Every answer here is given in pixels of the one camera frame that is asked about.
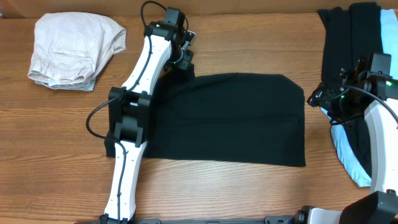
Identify black t-shirt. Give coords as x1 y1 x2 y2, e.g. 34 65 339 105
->
144 67 305 167

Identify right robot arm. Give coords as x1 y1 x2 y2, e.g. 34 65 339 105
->
288 53 397 224

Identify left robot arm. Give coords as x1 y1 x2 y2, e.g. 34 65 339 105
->
98 7 195 223

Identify black knit garment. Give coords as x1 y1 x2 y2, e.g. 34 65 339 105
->
318 2 383 175

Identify grey folded garment under trousers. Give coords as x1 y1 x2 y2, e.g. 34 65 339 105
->
35 79 96 91

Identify light blue garment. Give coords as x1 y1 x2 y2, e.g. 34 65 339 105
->
331 8 397 187

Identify beige folded trousers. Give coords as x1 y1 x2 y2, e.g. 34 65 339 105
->
27 12 126 84

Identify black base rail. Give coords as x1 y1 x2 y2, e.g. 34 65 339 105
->
74 215 312 224

